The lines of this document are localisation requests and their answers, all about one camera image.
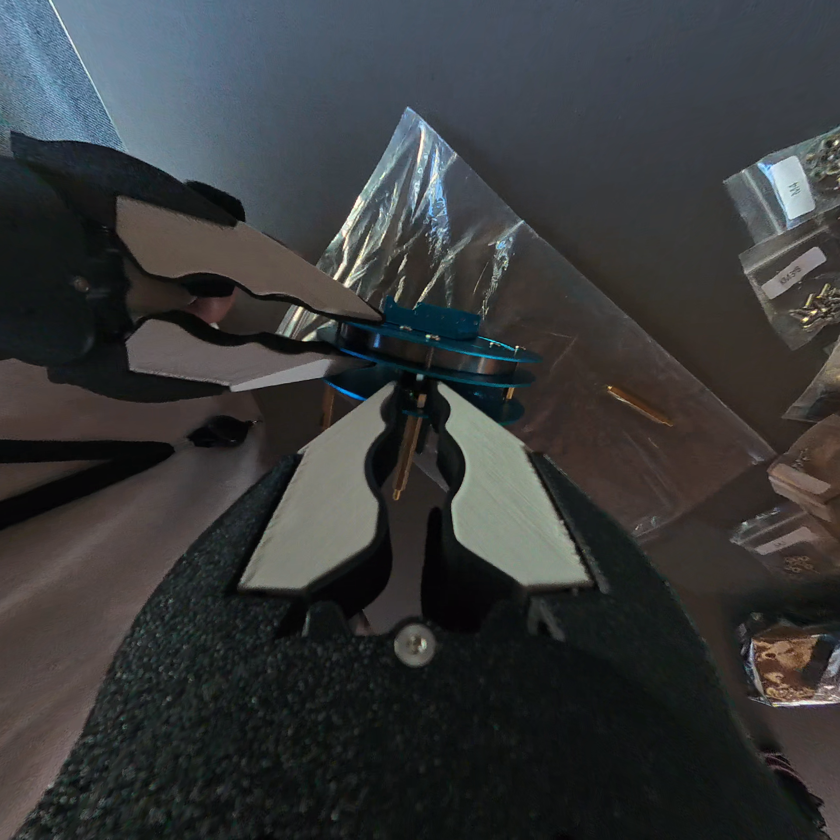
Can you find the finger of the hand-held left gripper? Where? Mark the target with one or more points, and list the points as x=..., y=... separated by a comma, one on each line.
x=229, y=249
x=197, y=361

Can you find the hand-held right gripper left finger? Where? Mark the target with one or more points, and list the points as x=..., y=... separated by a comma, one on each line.
x=315, y=518

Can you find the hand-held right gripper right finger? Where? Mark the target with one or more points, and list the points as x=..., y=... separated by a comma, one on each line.
x=512, y=518

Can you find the brass standoff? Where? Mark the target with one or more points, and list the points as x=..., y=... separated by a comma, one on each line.
x=640, y=405

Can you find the blue round base assembly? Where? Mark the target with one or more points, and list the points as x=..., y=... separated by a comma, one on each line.
x=426, y=321

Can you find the grey desk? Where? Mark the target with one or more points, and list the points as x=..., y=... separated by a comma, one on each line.
x=590, y=98

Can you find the person's left hand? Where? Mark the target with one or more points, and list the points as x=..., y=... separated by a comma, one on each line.
x=210, y=308

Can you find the person's light garment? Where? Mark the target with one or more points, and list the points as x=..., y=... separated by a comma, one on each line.
x=98, y=590

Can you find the large clear plastic bag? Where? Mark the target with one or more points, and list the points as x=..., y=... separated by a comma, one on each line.
x=459, y=229

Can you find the pile of small screw bags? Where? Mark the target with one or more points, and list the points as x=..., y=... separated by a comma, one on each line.
x=774, y=262

